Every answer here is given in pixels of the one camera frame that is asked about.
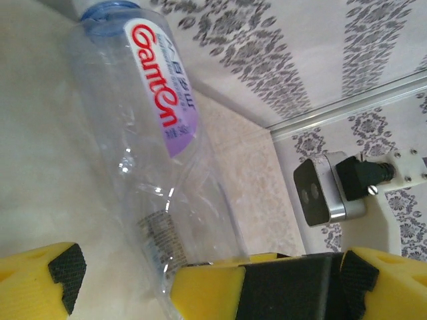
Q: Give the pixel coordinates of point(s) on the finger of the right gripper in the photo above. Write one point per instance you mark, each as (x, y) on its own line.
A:
(207, 293)

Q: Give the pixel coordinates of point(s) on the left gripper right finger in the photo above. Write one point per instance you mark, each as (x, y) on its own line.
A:
(400, 293)

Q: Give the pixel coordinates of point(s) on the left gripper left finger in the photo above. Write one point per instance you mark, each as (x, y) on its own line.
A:
(26, 290)

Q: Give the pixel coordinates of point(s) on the clear Ganten water bottle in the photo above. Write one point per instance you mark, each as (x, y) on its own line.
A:
(133, 133)

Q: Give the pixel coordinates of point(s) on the aluminium frame post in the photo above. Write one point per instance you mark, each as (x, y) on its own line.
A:
(333, 108)

